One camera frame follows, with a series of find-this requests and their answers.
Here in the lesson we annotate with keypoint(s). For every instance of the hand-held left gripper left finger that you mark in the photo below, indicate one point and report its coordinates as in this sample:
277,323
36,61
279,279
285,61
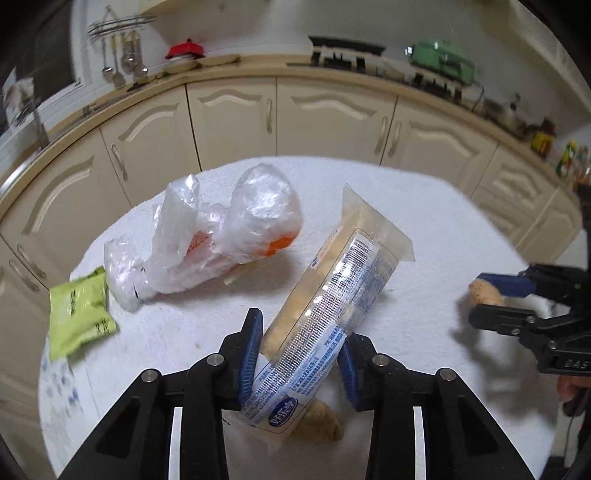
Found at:
253,360

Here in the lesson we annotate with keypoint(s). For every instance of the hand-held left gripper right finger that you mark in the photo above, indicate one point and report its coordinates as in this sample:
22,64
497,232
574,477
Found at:
347,374

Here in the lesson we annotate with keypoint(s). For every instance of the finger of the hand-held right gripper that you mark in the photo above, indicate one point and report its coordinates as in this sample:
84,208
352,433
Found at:
498,319
512,285

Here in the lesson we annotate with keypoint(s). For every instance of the beige biscuit piece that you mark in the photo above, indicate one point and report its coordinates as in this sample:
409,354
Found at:
323,422
482,293

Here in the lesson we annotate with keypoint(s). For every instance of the clear plastic biscuit packet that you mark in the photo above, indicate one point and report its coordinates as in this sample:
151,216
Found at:
332,286

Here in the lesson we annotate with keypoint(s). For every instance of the person's right hand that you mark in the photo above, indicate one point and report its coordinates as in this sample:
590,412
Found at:
568,392

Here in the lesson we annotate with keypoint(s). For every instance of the green condiment bottle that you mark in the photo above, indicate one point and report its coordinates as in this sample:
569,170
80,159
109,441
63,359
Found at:
567,159

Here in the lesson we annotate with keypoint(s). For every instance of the yellow condiment jar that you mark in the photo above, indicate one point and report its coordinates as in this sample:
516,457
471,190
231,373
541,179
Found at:
542,143

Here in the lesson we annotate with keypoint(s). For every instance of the crumpled clear plastic bag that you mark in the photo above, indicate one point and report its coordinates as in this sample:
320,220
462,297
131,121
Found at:
258,207

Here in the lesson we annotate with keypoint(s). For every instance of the green snack packet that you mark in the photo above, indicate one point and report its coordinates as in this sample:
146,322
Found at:
78,309

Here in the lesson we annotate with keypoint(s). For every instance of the green pot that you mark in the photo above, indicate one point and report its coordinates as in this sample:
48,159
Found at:
438,62

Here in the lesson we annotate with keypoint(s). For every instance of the cream kitchen base cabinet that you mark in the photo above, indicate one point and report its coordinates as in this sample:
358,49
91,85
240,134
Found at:
323,115

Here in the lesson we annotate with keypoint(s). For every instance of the black gas stove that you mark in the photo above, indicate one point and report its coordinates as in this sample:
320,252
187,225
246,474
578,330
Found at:
351,53

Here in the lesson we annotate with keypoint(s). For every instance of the hanging metal ladle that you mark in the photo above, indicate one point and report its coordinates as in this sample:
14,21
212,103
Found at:
127,59
139,69
107,70

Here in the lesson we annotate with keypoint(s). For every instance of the red pot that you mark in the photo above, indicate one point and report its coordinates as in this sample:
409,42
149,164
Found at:
184,50

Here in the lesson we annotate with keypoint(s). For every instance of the metal utensil rack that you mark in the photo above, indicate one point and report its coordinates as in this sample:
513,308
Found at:
120,23

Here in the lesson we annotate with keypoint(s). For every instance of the dark kitchen window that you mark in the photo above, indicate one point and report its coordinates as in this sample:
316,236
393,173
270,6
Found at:
37,46

